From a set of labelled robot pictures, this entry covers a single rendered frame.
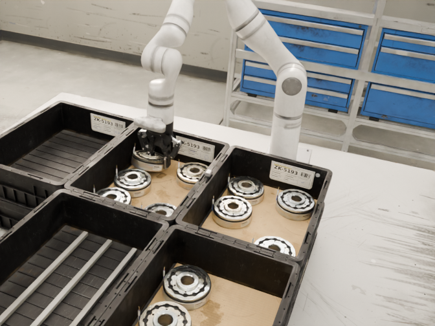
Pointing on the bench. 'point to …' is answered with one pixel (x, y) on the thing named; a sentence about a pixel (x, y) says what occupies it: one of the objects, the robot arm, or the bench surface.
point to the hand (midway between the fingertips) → (158, 160)
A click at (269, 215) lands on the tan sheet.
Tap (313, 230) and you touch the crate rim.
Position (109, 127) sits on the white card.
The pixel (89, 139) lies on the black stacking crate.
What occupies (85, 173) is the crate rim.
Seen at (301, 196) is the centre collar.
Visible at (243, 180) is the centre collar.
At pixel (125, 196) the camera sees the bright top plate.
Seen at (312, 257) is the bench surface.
